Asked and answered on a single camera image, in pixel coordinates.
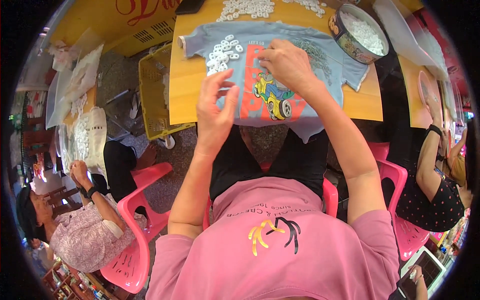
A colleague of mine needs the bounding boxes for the person's right hand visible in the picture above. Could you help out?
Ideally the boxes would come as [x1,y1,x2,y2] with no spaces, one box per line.
[257,38,320,99]

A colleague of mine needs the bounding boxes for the person's left hand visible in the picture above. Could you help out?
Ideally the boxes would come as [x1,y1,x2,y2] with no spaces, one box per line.
[196,68,241,155]

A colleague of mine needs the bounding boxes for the light blue printed t-shirt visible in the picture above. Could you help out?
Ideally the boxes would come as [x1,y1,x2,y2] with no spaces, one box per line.
[178,20,370,144]

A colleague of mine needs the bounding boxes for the small pile of white rings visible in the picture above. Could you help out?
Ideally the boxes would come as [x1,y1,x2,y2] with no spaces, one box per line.
[206,34,244,76]

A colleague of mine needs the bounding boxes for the yellow plastic basket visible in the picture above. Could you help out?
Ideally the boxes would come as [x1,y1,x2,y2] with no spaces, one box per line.
[138,42,196,141]

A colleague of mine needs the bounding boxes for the round printed tin with rings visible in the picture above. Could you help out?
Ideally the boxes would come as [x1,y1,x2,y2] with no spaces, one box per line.
[328,3,390,65]

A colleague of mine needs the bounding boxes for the large spread of white rings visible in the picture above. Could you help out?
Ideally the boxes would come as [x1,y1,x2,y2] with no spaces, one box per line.
[217,0,328,22]

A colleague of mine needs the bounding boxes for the person's legs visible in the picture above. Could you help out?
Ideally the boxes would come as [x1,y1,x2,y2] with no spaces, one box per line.
[209,124,331,202]

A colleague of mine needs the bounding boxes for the black phone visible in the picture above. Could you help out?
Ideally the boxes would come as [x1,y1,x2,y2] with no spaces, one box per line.
[175,0,206,16]

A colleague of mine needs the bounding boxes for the large clear plastic bag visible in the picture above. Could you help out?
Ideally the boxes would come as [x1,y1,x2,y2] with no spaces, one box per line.
[372,0,450,82]

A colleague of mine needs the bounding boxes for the white cloth bag of rings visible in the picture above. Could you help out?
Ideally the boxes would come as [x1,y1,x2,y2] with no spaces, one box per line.
[58,106,110,181]

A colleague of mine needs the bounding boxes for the yellow cabinet with red script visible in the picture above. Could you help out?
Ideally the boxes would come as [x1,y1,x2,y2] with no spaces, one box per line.
[49,0,183,58]

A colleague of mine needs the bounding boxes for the clear plastic bag of rings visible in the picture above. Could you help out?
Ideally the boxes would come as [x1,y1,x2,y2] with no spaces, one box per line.
[45,44,105,130]

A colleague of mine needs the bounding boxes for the person's body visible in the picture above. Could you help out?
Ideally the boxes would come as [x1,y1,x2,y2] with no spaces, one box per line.
[145,176,400,300]

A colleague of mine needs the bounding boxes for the brown wooden chairs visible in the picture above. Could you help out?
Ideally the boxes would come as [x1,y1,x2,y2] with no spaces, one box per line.
[22,114,82,220]

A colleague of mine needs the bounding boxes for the wooden shelf with goods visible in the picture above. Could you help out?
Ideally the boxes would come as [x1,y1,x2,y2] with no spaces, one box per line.
[41,259,126,300]

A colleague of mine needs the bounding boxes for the white tablet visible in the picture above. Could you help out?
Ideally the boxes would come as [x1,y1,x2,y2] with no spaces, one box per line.
[399,245,447,298]

